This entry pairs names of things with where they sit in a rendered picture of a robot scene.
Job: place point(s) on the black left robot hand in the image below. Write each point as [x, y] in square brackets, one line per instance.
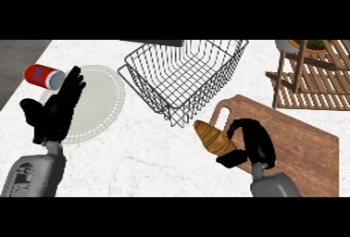
[55, 111]

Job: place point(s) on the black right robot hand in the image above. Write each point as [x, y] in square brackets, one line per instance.
[257, 139]

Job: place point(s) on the brown croissant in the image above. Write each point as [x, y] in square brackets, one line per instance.
[213, 138]

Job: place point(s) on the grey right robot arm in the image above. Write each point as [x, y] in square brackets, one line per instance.
[270, 183]

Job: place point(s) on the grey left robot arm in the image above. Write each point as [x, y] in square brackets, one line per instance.
[34, 176]

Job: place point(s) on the brown wooden cutting board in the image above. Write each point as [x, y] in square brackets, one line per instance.
[300, 148]

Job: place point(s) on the round white placemat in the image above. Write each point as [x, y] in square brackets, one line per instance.
[93, 102]

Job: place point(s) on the red can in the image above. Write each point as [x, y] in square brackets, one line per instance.
[41, 76]

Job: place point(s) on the brown wooden slatted rack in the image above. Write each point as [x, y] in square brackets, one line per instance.
[314, 80]

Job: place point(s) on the dark grey appliance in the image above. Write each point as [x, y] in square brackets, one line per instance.
[152, 42]

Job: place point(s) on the potted green plant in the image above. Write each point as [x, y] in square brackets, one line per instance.
[312, 45]

